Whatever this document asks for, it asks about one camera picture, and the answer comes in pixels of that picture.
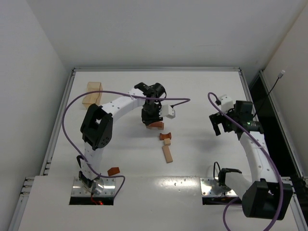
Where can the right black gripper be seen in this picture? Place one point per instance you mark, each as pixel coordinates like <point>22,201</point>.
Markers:
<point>220,119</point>

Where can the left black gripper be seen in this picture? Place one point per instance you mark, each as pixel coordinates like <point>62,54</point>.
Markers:
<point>149,118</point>

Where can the reddish long plank block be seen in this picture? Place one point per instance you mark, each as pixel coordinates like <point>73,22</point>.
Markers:
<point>154,125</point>

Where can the dark red arch block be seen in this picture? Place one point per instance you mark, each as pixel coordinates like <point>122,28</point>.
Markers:
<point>163,136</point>

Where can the light long plank block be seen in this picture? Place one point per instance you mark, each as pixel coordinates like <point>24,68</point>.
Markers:
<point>167,154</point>

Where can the red triangular roof block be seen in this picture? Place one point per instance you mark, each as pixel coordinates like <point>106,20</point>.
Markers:
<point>113,171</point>

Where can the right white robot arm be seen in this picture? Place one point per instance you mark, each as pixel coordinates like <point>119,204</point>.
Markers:
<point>262,196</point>

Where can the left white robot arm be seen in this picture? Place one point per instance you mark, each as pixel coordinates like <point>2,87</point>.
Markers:
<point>97,126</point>

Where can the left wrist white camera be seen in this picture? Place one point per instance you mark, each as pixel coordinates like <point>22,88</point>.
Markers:
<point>167,111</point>

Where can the wrist white camera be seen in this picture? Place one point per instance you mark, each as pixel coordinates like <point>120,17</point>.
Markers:
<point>225,102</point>
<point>167,111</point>

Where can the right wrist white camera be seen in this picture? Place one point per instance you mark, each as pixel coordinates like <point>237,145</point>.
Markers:
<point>225,102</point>

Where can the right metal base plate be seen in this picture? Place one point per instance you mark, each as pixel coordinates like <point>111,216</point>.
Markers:
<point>211,189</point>

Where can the metal base plate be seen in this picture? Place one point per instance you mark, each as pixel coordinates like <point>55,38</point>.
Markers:
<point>100,188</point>
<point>211,189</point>

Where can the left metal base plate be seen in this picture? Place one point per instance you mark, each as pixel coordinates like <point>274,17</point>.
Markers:
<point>100,188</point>

